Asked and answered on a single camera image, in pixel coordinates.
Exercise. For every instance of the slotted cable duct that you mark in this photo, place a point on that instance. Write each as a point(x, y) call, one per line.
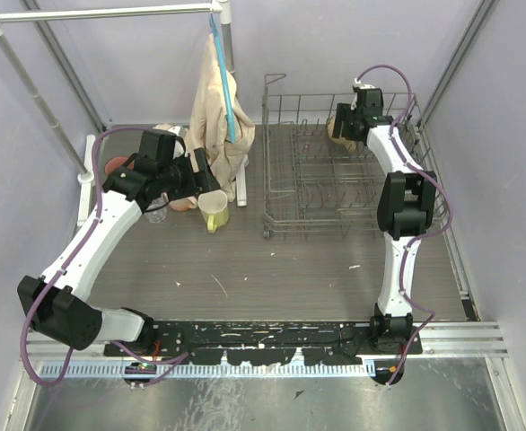
point(133, 370)

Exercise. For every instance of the beige round mug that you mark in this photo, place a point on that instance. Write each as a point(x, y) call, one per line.
point(349, 145)

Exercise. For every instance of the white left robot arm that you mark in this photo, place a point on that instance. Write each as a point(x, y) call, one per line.
point(55, 304)

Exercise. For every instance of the yellow-green mug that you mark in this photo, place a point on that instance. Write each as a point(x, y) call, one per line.
point(214, 209)

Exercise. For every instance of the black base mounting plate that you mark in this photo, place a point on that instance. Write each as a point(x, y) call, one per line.
point(263, 343)

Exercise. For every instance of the blue clothes hanger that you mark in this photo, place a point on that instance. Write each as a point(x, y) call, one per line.
point(219, 50)

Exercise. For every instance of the peach pink mug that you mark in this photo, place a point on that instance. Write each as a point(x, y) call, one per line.
point(184, 204)

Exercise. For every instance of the clear glass cup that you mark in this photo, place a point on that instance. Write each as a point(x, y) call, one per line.
point(157, 211)

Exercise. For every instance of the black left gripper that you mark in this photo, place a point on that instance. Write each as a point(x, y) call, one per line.
point(205, 171)

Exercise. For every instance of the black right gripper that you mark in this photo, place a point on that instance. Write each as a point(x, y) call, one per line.
point(343, 115)

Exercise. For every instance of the grey wire dish rack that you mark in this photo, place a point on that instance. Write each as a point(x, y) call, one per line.
point(312, 184)

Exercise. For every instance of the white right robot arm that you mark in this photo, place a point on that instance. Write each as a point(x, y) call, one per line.
point(405, 210)

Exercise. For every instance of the beige cloth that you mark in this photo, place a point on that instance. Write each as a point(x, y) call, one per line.
point(225, 138)

